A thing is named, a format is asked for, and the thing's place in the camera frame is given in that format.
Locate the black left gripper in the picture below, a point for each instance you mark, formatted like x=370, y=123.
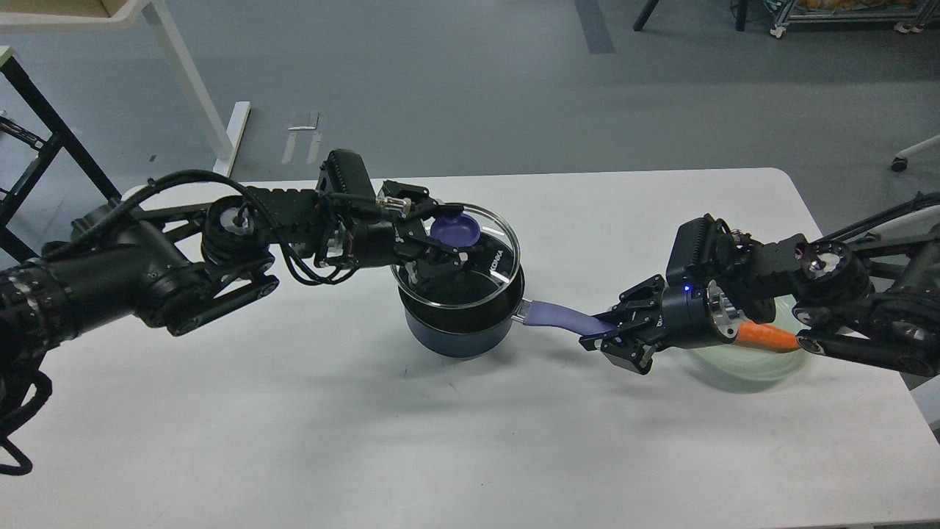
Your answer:
x=419, y=262

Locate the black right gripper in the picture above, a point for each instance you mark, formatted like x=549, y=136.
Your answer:
x=689, y=316

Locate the glass pot lid blue knob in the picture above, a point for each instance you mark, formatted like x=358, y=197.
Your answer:
x=479, y=259

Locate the blue saucepan with handle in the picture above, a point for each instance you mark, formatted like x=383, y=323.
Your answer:
x=469, y=317

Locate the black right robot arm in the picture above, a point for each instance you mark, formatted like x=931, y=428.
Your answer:
x=864, y=300

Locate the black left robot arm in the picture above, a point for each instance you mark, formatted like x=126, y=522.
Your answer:
x=193, y=246

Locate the clear glass plate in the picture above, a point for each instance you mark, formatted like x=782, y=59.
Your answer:
x=752, y=364

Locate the orange toy carrot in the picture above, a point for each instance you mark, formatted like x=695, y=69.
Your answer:
x=766, y=337

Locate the white office chair base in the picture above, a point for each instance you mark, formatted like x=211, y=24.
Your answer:
x=901, y=158

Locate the black chair leg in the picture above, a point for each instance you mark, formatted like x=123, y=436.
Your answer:
x=644, y=15

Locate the black metal rack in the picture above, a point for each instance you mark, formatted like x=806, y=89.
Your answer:
x=62, y=138

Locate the metal wheeled cart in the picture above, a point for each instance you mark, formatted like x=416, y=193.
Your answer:
x=905, y=17

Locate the white desk frame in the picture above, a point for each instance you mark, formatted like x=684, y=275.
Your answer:
x=149, y=86

